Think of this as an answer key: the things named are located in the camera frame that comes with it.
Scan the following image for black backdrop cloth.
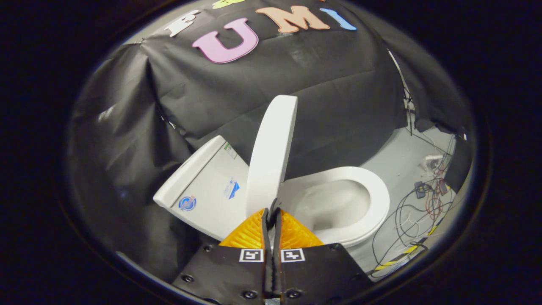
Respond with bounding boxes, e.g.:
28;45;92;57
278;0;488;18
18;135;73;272
68;0;473;284

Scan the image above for backdrop stand pole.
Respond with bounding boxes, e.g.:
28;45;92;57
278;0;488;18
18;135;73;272
387;49;418;136

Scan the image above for white ceramic toilet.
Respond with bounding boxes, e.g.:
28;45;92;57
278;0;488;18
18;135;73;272
153;136;391;248

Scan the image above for tangle of thin wires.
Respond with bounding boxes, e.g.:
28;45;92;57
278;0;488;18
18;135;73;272
413;144;456;221

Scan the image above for black floor cable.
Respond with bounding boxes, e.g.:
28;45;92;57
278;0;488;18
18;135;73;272
372;191;424;276

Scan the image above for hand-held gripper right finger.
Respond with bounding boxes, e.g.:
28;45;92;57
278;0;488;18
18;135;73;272
273;208;375;305

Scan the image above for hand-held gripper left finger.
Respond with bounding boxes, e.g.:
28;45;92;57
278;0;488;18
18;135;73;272
171;208;271;305

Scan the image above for black box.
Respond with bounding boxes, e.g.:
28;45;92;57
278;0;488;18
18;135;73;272
445;136;474;193

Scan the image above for white toilet lid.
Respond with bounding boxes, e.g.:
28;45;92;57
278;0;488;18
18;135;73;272
246;95;298;219

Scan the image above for yellow black striped floor tape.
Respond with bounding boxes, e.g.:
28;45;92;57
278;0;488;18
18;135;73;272
373;225;443;272

